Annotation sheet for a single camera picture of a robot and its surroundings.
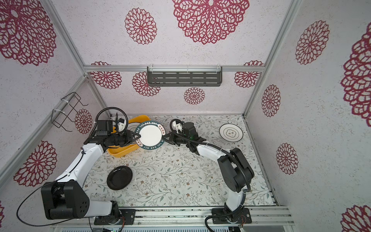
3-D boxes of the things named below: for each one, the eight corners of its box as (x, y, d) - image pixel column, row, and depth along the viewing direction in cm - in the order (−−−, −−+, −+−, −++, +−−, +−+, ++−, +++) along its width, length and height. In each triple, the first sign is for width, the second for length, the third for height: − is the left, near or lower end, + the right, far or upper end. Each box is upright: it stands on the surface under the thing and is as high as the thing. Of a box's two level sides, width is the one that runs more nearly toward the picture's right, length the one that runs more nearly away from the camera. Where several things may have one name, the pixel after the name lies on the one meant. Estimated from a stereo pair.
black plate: (105, 190, 84) (102, 188, 81) (112, 168, 93) (110, 165, 90) (129, 190, 84) (127, 188, 81) (134, 168, 93) (132, 165, 90)
